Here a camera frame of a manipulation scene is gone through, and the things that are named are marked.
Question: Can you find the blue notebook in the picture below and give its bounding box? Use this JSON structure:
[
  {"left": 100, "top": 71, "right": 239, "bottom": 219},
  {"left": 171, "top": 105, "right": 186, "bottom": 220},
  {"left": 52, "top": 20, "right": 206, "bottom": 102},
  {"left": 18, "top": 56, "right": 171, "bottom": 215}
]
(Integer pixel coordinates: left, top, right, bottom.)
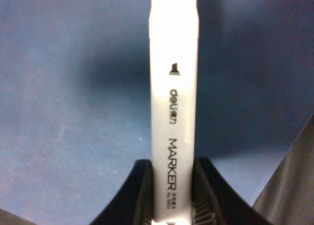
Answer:
[{"left": 0, "top": 0, "right": 314, "bottom": 225}]

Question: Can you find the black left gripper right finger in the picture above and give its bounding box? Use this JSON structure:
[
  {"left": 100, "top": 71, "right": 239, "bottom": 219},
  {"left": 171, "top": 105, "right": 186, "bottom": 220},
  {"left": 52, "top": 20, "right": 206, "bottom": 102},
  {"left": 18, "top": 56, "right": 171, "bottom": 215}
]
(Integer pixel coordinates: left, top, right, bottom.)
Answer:
[{"left": 192, "top": 157, "right": 271, "bottom": 225}]

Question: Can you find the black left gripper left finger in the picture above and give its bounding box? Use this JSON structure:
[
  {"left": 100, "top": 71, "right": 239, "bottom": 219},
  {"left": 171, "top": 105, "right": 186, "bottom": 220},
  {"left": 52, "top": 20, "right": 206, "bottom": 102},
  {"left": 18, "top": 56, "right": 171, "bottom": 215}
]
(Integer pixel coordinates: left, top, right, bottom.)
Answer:
[{"left": 91, "top": 159, "right": 154, "bottom": 225}]

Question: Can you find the white marker pen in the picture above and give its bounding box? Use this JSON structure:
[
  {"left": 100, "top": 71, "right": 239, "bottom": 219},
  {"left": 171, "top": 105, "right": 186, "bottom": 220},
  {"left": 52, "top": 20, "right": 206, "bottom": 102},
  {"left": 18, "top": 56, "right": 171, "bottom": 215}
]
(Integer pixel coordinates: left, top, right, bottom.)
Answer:
[{"left": 149, "top": 0, "right": 199, "bottom": 225}]

